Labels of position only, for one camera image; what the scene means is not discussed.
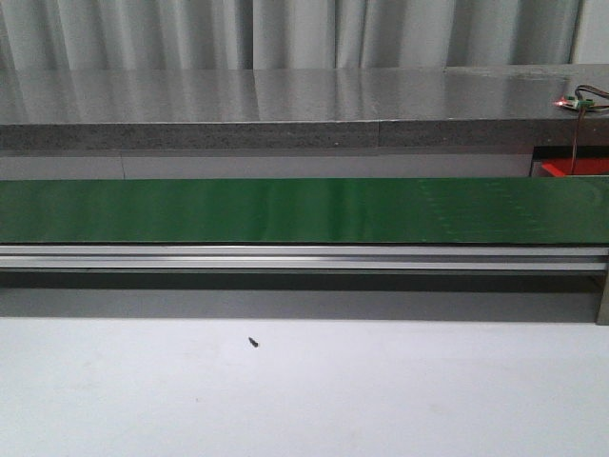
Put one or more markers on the grey stone counter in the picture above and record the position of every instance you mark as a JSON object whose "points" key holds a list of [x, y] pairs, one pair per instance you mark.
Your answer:
{"points": [[296, 109]]}

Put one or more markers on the grey curtain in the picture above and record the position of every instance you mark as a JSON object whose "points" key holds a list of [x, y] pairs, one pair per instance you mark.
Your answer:
{"points": [[264, 35]]}

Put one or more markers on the green conveyor belt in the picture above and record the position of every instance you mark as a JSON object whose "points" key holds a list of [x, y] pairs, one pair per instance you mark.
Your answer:
{"points": [[409, 211]]}

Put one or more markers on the red plastic bin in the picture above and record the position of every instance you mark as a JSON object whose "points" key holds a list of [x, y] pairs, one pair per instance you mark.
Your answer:
{"points": [[583, 167]]}

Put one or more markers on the aluminium conveyor side rail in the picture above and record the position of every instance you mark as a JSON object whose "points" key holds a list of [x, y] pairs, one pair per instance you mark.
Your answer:
{"points": [[426, 258]]}

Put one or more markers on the grey conveyor support leg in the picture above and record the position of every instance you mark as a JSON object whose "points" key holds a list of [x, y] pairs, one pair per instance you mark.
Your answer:
{"points": [[601, 280]]}

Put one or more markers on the small green circuit board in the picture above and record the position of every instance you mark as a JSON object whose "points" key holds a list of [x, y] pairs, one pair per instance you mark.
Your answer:
{"points": [[574, 104]]}

